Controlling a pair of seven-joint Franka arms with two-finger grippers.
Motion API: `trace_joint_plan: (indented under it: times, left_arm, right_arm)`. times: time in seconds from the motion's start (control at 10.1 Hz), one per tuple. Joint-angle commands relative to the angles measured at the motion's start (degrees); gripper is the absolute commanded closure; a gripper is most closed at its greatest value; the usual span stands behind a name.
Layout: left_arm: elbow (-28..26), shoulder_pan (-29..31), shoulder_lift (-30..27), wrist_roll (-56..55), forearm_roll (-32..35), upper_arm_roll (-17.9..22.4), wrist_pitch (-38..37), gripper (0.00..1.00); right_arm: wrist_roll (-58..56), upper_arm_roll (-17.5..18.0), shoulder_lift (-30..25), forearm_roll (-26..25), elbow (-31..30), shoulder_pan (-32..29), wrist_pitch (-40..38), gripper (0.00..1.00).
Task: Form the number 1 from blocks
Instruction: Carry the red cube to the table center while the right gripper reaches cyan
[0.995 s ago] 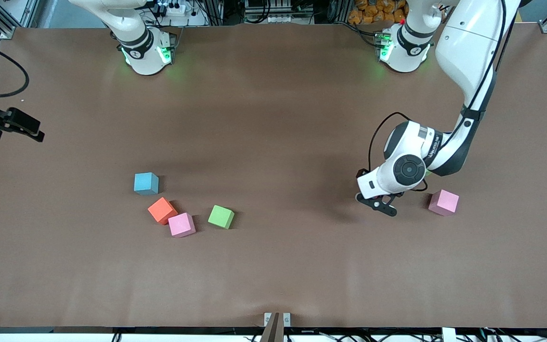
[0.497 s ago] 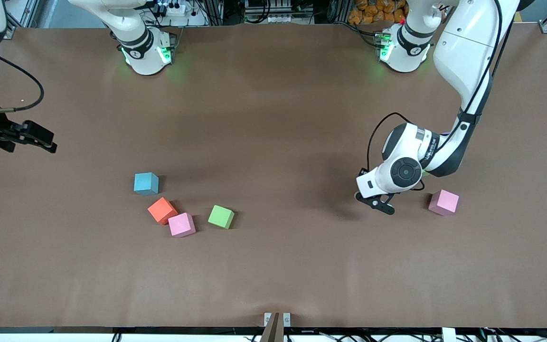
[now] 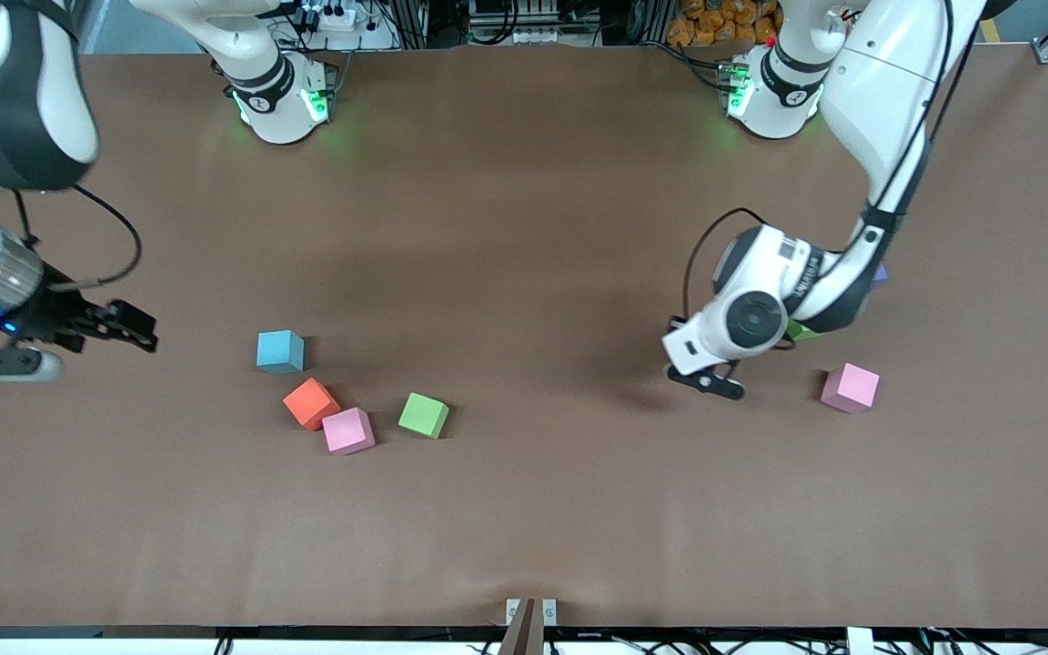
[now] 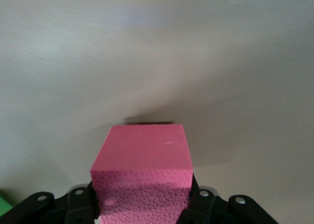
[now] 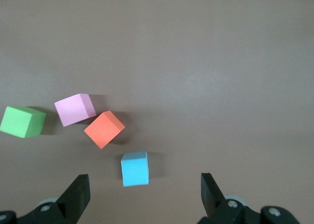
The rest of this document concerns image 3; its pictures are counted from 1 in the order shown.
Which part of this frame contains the blue foam cube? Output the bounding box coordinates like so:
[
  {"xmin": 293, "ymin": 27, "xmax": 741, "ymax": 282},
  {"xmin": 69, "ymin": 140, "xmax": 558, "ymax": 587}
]
[{"xmin": 257, "ymin": 330, "xmax": 305, "ymax": 375}]

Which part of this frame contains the pink foam cube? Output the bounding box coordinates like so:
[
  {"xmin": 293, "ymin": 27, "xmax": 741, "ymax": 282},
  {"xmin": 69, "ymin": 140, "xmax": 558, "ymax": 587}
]
[
  {"xmin": 322, "ymin": 408, "xmax": 377, "ymax": 455},
  {"xmin": 821, "ymin": 363, "xmax": 881, "ymax": 415}
]

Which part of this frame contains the orange foam cube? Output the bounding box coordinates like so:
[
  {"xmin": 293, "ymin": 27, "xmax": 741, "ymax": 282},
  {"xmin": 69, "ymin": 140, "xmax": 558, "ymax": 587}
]
[{"xmin": 283, "ymin": 378, "xmax": 341, "ymax": 431}]

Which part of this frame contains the brown table cover sheet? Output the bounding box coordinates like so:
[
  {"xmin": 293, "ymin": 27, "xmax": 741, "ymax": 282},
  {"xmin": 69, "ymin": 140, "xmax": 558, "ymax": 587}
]
[{"xmin": 0, "ymin": 44, "xmax": 1048, "ymax": 630}]

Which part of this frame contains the bag of orange items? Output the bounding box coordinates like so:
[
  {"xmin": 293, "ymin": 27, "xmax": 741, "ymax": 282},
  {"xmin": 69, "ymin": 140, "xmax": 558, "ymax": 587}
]
[{"xmin": 667, "ymin": 0, "xmax": 784, "ymax": 48}]

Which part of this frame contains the white terminal block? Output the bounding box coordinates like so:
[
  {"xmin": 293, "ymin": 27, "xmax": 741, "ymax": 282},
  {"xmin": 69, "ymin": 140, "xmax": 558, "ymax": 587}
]
[{"xmin": 469, "ymin": 0, "xmax": 572, "ymax": 46}]

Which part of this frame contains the white power strip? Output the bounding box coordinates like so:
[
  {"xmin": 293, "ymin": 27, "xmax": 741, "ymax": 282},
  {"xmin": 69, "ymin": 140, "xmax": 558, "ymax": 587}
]
[{"xmin": 304, "ymin": 3, "xmax": 359, "ymax": 30}]

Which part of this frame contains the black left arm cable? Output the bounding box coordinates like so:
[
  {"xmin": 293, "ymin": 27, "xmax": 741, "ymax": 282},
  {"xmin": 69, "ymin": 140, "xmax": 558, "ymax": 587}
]
[{"xmin": 681, "ymin": 207, "xmax": 769, "ymax": 321}]

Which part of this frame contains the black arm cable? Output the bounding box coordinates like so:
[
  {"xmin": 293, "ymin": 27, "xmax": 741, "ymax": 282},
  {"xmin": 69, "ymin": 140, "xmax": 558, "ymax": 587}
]
[
  {"xmin": 13, "ymin": 185, "xmax": 144, "ymax": 294},
  {"xmin": 681, "ymin": 207, "xmax": 769, "ymax": 321}
]

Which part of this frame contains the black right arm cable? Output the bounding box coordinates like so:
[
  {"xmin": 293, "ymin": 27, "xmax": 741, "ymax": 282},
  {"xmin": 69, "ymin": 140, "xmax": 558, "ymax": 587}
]
[{"xmin": 13, "ymin": 185, "xmax": 144, "ymax": 294}]

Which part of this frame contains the metal table edge bracket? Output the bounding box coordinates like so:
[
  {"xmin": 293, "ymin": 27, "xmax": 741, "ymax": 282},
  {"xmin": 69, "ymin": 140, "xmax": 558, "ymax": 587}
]
[{"xmin": 506, "ymin": 598, "xmax": 559, "ymax": 627}]

